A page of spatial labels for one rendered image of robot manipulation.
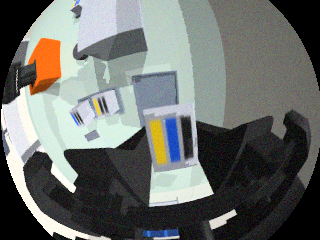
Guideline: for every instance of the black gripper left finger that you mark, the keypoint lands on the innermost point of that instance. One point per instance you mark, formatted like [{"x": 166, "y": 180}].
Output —
[{"x": 129, "y": 163}]

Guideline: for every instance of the grey flat panel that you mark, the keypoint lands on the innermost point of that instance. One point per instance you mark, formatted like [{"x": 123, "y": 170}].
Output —
[{"x": 268, "y": 71}]

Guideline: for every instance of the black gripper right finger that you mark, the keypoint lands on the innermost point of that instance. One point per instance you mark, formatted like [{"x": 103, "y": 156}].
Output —
[{"x": 220, "y": 148}]

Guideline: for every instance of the dark grey cylinder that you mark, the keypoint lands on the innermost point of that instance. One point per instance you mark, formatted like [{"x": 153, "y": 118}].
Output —
[{"x": 78, "y": 56}]

